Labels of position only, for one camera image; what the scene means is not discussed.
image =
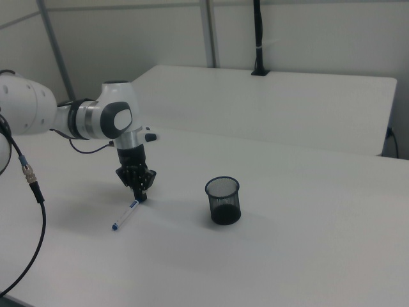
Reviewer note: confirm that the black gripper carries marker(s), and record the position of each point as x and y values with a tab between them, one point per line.
131	157

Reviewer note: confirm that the blue and white marker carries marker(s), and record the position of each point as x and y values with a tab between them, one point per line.
125	215

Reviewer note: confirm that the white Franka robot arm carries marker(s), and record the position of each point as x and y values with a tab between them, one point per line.
28	108

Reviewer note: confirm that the black mesh pen cup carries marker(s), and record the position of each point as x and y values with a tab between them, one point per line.
223	201

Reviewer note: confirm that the grey wall frame post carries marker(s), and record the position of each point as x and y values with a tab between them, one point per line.
210	32
56	48

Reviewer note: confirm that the black camera pole with clamp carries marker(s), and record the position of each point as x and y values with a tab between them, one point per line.
259	38

